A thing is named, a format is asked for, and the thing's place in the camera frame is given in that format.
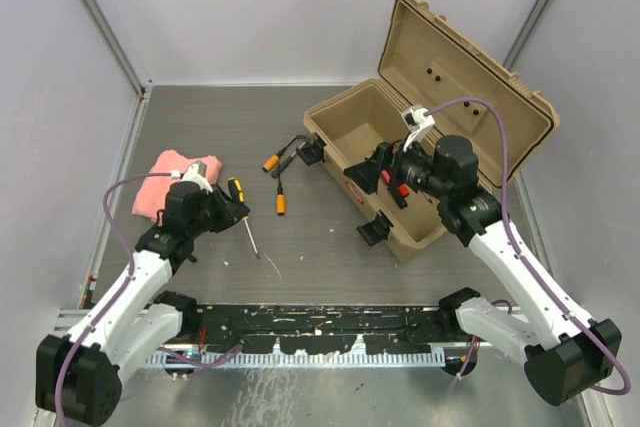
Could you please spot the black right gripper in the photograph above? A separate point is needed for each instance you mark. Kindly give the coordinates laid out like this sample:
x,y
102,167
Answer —
x,y
367,173

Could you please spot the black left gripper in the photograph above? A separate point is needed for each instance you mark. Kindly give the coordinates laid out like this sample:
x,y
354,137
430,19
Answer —
x,y
230,212

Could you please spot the yellow black screwdriver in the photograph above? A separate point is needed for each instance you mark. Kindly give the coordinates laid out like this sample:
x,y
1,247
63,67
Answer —
x,y
236,192

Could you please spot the red handled screwdriver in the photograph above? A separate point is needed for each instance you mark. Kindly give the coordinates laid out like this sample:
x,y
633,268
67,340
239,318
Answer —
x,y
403,193

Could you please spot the tan plastic tool case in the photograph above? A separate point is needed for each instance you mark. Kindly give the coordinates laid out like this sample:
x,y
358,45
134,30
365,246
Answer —
x,y
426,63

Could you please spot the black red pliers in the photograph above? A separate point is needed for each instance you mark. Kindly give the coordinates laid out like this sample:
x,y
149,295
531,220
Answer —
x,y
385,177

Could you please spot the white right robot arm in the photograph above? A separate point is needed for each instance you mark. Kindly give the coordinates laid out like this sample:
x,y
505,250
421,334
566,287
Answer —
x,y
561,347

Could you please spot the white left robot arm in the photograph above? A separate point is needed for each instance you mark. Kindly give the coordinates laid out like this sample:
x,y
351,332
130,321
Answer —
x,y
81,374

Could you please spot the orange stubby screwdriver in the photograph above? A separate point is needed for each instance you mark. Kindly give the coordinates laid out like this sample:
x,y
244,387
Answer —
x,y
280,200

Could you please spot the orange short screwdriver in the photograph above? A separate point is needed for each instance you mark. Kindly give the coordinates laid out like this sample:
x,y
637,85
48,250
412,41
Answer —
x,y
272,161

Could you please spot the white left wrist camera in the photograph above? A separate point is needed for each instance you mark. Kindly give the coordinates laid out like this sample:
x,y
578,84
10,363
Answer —
x,y
196,173

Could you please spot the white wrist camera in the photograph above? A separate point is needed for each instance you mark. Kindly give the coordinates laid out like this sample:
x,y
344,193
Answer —
x,y
419,122
196,173

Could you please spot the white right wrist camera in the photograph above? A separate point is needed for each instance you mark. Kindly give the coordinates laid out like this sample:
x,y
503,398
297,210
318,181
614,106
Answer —
x,y
419,122

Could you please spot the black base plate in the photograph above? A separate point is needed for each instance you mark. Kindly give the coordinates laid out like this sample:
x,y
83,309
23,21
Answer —
x,y
317,329

